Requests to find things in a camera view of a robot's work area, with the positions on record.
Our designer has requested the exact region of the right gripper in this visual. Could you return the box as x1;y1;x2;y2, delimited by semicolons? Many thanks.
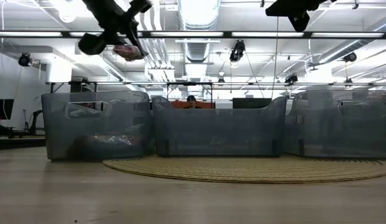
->
265;0;338;33

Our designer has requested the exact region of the dark wall screen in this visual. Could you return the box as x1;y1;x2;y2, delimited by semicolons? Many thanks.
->
0;99;15;121

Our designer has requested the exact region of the translucent grey plastic bin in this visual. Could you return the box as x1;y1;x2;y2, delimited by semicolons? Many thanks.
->
282;89;386;159
150;95;288;157
41;90;152;162

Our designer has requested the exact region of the round woven yellow placemat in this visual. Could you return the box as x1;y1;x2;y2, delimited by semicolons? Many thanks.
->
101;153;386;184

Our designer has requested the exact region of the orange partition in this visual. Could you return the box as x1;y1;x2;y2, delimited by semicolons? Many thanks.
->
171;100;216;110

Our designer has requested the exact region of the dark low table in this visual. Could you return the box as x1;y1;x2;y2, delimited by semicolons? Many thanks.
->
0;134;47;151

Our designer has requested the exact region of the person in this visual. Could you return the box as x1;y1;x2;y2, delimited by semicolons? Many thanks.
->
183;95;202;110

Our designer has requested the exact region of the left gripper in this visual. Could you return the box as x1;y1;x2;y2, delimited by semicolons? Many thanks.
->
77;0;154;58

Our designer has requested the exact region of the light blue red-ended granola bar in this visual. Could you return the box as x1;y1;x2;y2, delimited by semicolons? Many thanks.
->
113;44;144;62

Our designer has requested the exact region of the black monitor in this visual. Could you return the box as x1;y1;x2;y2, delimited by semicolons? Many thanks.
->
232;97;272;110

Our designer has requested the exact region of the black tripod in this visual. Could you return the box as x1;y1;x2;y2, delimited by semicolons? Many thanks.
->
21;108;30;133

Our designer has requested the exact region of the ribbed silver air duct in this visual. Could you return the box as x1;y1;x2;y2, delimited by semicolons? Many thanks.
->
177;0;221;63

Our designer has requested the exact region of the long ceiling light rail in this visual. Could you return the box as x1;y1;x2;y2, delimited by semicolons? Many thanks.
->
0;30;386;39

